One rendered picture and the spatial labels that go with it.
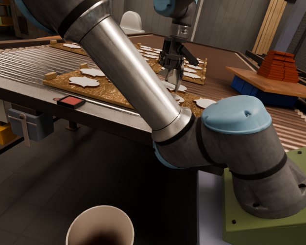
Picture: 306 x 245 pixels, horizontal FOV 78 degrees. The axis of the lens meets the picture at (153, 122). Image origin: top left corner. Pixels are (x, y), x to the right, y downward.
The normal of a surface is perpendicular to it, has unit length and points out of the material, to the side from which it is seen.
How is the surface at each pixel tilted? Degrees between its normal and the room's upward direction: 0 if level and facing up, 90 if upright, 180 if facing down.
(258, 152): 79
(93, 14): 103
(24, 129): 90
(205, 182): 0
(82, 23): 113
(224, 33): 90
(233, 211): 43
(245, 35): 90
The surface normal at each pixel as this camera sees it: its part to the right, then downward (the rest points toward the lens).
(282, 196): -0.18, 0.00
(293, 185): 0.12, -0.18
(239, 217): -0.51, -0.83
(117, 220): -0.40, 0.32
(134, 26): -0.13, 0.46
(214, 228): 0.18, -0.86
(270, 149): 0.25, 0.10
